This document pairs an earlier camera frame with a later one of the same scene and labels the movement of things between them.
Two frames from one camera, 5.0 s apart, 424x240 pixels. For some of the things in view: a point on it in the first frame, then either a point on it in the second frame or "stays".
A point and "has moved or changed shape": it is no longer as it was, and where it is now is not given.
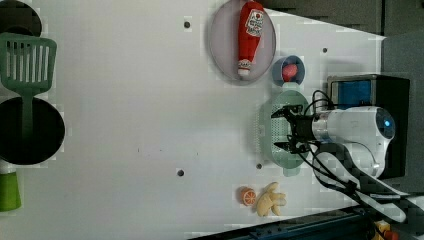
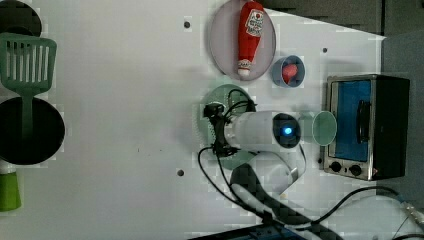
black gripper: (301, 127) to (214, 111)
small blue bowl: (278, 65) stays
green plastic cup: (10, 196) stays
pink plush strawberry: (289, 71) stays
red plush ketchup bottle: (250, 30) stays
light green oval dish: (274, 130) has moved or changed shape
